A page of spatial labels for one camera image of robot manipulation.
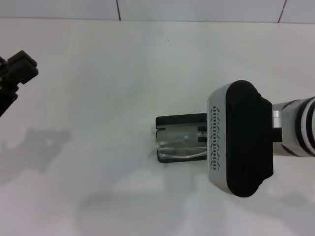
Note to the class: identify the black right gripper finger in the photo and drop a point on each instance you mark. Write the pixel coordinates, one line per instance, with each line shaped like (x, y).
(202, 129)
(202, 139)

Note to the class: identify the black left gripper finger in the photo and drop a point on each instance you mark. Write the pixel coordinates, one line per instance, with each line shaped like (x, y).
(22, 60)
(22, 76)

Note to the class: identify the black glasses case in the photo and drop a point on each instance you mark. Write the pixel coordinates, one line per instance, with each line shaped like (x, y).
(177, 120)

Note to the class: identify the clear plastic glasses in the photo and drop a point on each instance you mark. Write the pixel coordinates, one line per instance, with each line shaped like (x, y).
(177, 148)

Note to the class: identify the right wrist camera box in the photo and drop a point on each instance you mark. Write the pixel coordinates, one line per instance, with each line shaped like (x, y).
(243, 137)

